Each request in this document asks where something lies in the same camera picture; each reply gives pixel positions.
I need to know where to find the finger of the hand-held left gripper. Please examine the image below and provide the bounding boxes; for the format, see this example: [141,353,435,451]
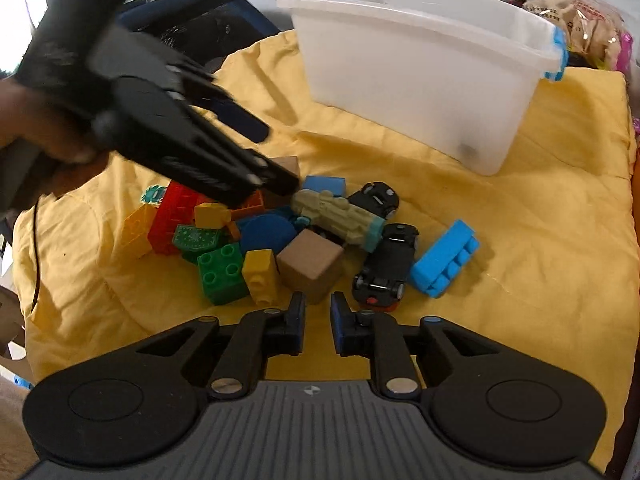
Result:
[92,77,302,208]
[160,60,273,143]

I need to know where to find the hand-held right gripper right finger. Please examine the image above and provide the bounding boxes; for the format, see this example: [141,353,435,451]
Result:
[330,291,506,402]

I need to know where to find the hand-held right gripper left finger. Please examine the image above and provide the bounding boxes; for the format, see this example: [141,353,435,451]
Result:
[132,291,307,402]

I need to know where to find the red long toy brick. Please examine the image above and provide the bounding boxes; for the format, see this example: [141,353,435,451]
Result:
[147,180,201,256]

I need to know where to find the light blue toy brick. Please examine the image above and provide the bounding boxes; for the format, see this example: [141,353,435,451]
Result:
[410,219,481,298]

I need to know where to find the white plastic bin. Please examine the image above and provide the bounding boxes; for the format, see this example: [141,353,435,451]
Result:
[275,0,571,177]

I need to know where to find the person's left hand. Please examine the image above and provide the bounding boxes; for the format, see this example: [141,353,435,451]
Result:
[0,77,99,165]

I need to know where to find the small yellow toy brick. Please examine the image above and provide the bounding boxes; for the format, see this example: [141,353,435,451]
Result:
[241,248,281,306]
[193,201,233,231]

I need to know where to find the wooden cube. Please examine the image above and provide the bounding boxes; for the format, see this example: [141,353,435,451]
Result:
[276,230,346,303]

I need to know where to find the cream frog block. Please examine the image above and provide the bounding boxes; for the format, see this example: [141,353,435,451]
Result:
[139,182,173,208]

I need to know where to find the orange toy brick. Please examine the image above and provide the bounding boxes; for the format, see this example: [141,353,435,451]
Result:
[225,191,268,241]

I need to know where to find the green printed toy piece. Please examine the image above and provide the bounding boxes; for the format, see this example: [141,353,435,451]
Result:
[171,224,223,263]

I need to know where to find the large black toy car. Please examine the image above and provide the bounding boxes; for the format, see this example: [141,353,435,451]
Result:
[351,222,420,313]

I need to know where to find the green toy brick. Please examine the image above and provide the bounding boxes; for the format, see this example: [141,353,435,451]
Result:
[196,242,251,306]

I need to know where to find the large yellow toy brick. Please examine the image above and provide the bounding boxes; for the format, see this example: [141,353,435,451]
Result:
[120,203,161,259]

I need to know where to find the blue round airplane disc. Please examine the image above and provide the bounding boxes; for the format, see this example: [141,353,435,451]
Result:
[235,212,299,261]

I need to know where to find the small blue toy brick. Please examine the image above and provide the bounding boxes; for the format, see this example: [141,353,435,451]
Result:
[301,175,347,200]

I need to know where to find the beige toy train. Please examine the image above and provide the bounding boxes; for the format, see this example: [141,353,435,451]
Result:
[291,189,387,252]

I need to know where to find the small black toy car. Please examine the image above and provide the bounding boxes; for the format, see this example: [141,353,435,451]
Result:
[347,181,401,221]

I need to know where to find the yellow cloth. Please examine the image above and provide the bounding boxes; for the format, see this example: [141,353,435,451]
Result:
[12,27,638,396]

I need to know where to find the clear snack bag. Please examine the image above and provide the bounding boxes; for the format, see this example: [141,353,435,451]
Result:
[520,0,636,68]

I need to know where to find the pink plastic toy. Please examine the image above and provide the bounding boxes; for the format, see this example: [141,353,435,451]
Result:
[615,30,636,76]

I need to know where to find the black cable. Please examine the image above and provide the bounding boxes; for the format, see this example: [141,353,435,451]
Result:
[27,197,43,311]

